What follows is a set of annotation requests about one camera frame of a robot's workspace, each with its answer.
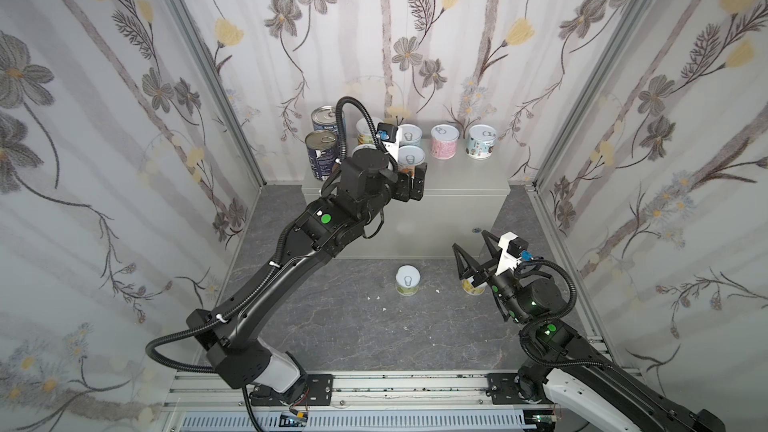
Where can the white lid light-blue can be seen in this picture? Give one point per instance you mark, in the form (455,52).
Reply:
(411,135)

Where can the blue labelled tall can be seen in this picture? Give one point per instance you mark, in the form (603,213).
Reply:
(324,118)

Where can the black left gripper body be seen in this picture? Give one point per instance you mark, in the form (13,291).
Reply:
(414,182)

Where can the white lid pink-red can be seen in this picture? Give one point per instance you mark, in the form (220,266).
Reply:
(444,139)

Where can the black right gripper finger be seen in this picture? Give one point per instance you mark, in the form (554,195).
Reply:
(491,242)
(467,265)

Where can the grey metal cabinet box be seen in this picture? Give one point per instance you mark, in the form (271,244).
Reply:
(463,196)

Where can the white slotted cable duct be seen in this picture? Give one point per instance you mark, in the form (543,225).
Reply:
(437,420)

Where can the white lid yellow can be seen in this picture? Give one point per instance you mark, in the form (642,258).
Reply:
(473,290)

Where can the white lid green can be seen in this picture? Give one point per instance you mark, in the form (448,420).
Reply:
(408,280)

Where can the dark labelled tall can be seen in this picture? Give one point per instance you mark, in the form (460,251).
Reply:
(322,149)

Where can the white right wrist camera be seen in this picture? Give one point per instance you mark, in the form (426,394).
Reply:
(514,251)

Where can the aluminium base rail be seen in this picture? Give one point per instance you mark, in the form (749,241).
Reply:
(205,403)

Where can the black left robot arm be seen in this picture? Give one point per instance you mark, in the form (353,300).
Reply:
(356,192)

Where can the white lid pink can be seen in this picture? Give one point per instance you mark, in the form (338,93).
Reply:
(364,146)

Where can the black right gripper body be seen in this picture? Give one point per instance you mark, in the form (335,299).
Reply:
(485,267)

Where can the white lid yellow-orange can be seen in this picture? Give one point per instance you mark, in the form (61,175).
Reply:
(365,133)

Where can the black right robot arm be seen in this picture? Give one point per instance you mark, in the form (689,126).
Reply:
(562,367)

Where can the white lid orange can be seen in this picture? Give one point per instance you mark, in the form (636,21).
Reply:
(409,158)

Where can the white lid teal can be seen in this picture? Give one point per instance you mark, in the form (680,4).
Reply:
(481,140)

